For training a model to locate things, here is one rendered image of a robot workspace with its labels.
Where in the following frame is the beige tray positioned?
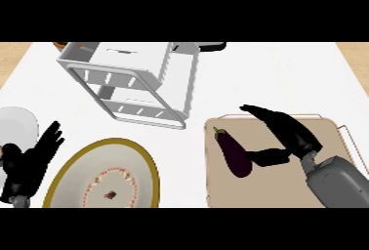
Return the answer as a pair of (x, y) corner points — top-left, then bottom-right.
(204, 113), (369, 209)

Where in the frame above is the black flat object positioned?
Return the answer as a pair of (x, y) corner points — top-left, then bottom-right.
(172, 42), (228, 53)

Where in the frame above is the gold-rimmed white plate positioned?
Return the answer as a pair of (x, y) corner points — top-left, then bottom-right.
(42, 137), (162, 209)

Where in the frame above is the dark purple eggplant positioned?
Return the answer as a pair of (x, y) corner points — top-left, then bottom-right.
(213, 126), (255, 179)

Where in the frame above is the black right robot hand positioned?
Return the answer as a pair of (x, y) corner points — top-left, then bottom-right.
(240, 104), (325, 168)

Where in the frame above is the white tiered basket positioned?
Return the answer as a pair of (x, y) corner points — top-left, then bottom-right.
(55, 42), (203, 131)

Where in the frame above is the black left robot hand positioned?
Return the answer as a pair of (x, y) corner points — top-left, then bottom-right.
(0, 120), (67, 205)

